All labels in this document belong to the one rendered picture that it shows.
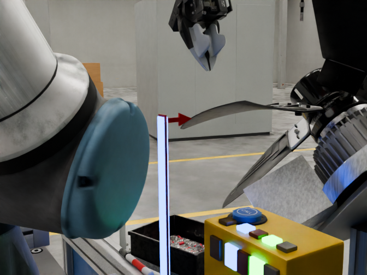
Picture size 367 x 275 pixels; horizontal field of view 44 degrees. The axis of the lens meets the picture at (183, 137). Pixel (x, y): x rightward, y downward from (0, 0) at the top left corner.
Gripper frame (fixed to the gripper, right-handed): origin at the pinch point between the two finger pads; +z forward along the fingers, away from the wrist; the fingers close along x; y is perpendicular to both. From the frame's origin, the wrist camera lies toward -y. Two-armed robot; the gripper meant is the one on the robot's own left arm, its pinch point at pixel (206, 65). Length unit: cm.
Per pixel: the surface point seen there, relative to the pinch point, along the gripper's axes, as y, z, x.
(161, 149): 0.0, 15.2, -13.3
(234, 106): 7.8, 10.0, -1.2
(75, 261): -59, 39, -16
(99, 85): -737, -179, 274
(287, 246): 32.3, 30.8, -16.9
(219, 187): -310, 39, 210
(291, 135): -9.6, 15.7, 28.4
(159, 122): 0.9, 10.4, -13.2
